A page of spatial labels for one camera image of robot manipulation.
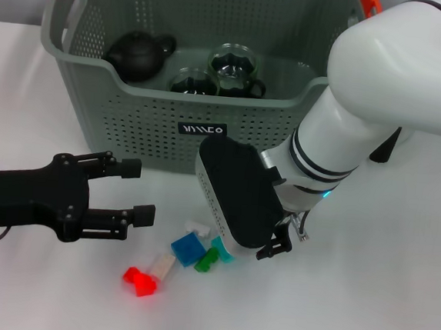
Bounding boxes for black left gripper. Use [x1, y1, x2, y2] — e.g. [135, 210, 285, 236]
[0, 141, 162, 250]

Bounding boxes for glass teacup black holder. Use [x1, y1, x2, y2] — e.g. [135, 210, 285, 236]
[204, 42, 271, 100]
[166, 64, 222, 98]

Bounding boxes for teal square building block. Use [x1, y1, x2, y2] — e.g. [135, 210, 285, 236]
[209, 235, 238, 265]

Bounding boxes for grey-green perforated storage basket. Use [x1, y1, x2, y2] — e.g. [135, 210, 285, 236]
[29, 0, 390, 192]

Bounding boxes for small white building block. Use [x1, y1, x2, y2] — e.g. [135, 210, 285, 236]
[184, 219, 212, 239]

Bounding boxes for green building block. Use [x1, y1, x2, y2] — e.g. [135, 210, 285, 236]
[192, 245, 222, 275]

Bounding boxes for blue square building block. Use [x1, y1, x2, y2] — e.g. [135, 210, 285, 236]
[169, 230, 209, 269]

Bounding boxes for translucent white building block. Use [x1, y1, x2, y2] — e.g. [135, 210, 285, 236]
[149, 252, 177, 284]

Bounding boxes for large red building block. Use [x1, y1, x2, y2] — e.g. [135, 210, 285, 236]
[120, 265, 159, 300]

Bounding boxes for black ceramic teapot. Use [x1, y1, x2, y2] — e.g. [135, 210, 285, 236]
[103, 27, 178, 86]

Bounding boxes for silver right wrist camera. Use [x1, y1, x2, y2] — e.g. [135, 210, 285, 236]
[188, 134, 291, 262]

